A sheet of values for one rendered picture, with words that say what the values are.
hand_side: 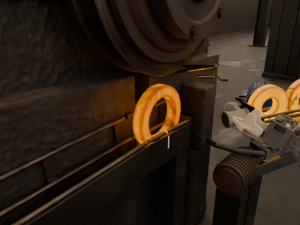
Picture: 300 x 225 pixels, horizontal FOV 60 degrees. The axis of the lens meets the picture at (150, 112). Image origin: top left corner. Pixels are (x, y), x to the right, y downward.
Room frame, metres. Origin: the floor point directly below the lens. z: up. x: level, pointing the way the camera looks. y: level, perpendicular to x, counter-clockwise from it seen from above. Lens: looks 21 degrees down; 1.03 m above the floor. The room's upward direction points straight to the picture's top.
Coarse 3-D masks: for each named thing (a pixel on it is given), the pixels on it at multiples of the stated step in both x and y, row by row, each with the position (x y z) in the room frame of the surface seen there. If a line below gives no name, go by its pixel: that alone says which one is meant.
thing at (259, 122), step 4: (252, 112) 0.66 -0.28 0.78; (256, 112) 0.66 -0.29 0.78; (260, 112) 0.65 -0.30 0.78; (256, 116) 0.65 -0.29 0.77; (260, 116) 0.65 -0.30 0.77; (240, 120) 0.67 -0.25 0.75; (256, 120) 0.65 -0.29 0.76; (260, 120) 0.65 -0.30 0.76; (260, 124) 0.64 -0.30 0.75; (264, 124) 0.64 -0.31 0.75; (264, 128) 0.64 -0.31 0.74
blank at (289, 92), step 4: (296, 80) 0.96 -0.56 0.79; (292, 84) 0.95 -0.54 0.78; (296, 84) 0.94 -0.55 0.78; (288, 88) 0.95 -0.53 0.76; (292, 88) 0.94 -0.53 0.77; (296, 88) 0.93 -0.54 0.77; (288, 92) 0.94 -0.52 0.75; (292, 92) 0.93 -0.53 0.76; (296, 92) 0.93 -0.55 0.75; (288, 96) 0.93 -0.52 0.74; (292, 96) 0.93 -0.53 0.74; (296, 96) 0.93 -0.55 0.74; (288, 100) 0.93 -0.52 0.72; (292, 100) 0.93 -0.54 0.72; (296, 100) 0.93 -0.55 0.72; (288, 104) 0.93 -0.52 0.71; (292, 104) 0.93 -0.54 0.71; (296, 104) 0.93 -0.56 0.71; (288, 108) 0.93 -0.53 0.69; (292, 108) 0.93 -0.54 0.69; (296, 108) 0.94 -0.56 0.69; (296, 112) 0.94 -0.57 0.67
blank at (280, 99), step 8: (264, 88) 0.90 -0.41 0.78; (272, 88) 0.91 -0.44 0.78; (280, 88) 0.91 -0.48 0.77; (256, 96) 0.89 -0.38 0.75; (264, 96) 0.90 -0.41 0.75; (272, 96) 0.91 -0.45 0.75; (280, 96) 0.92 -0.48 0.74; (256, 104) 0.89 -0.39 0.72; (272, 104) 0.94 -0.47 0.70; (280, 104) 0.92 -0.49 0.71; (264, 112) 0.93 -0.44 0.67; (272, 112) 0.92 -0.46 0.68; (264, 120) 0.90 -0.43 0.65
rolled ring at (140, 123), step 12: (156, 84) 0.70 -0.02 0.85; (144, 96) 0.66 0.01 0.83; (156, 96) 0.66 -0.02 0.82; (168, 96) 0.71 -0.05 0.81; (144, 108) 0.63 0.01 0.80; (168, 108) 0.75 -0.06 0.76; (180, 108) 0.76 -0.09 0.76; (144, 120) 0.62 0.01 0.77; (168, 120) 0.74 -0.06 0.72; (144, 132) 0.62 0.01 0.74
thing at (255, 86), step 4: (256, 84) 2.70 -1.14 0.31; (260, 84) 2.67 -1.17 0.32; (264, 84) 2.62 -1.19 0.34; (272, 84) 2.72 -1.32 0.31; (248, 88) 2.74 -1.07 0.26; (252, 88) 2.57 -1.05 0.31; (256, 88) 2.55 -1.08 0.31; (248, 92) 2.57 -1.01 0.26; (252, 92) 2.47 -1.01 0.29; (248, 96) 2.48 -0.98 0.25; (268, 100) 2.38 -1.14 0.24; (264, 104) 2.39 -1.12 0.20; (268, 104) 2.38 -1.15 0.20
